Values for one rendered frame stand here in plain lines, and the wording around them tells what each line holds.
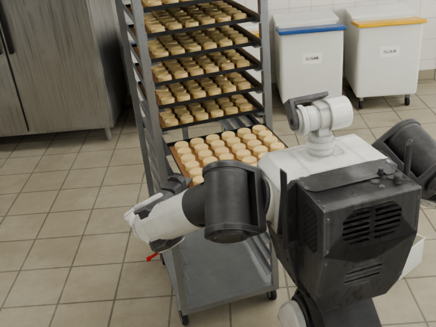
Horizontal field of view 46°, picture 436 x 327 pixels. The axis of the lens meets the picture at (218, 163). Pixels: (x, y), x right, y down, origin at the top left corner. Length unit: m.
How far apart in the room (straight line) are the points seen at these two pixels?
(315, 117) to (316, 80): 3.46
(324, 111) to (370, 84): 3.59
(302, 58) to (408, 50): 0.87
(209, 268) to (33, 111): 2.36
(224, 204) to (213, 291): 1.56
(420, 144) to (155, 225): 0.60
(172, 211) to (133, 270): 1.88
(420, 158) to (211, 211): 0.46
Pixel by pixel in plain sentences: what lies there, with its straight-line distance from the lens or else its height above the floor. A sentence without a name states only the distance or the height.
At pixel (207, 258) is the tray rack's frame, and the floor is 0.15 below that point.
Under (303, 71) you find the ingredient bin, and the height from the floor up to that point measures 0.42.
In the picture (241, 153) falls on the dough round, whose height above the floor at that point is 1.02.
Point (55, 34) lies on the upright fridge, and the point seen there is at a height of 0.96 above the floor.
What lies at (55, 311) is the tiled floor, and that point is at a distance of 2.88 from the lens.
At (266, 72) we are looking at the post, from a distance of 2.00.
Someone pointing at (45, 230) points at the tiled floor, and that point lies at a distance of 3.52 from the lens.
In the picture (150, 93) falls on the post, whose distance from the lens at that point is 1.90.
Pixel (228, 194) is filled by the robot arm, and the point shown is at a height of 1.32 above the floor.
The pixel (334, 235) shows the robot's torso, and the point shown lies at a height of 1.28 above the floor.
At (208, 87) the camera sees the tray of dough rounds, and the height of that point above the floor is 1.15.
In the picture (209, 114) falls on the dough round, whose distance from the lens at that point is 2.09.
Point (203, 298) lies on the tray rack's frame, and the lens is 2.51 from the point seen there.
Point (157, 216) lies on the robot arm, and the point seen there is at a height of 1.22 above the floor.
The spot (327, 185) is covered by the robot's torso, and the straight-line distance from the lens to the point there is 0.99.
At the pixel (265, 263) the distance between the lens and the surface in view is 2.54.
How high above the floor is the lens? 1.85
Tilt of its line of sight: 28 degrees down
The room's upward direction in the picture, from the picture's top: 6 degrees counter-clockwise
